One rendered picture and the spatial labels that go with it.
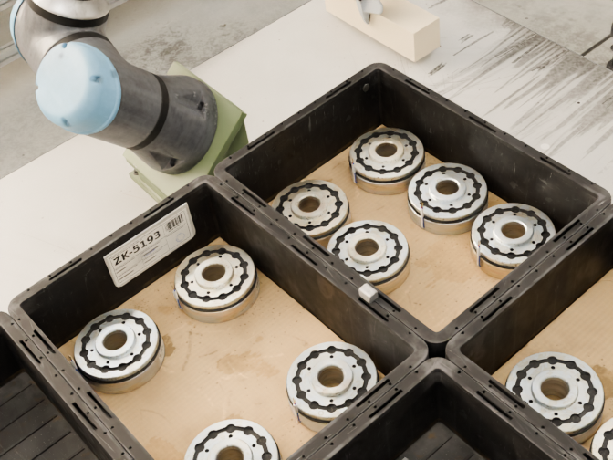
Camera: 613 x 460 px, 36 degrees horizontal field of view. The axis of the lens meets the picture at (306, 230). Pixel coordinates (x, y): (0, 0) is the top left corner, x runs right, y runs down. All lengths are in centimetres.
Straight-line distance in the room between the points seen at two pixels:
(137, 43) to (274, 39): 138
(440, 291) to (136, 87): 50
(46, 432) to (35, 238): 47
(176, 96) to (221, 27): 174
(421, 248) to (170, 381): 35
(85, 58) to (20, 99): 176
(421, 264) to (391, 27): 61
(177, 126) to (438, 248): 43
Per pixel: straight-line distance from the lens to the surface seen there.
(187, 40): 311
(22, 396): 120
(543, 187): 121
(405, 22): 168
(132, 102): 134
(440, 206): 122
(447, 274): 119
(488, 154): 125
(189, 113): 140
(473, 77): 168
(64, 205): 159
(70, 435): 114
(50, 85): 135
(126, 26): 324
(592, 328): 115
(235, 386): 112
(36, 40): 142
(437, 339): 101
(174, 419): 111
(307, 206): 126
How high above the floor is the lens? 174
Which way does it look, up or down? 46 degrees down
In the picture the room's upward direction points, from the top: 10 degrees counter-clockwise
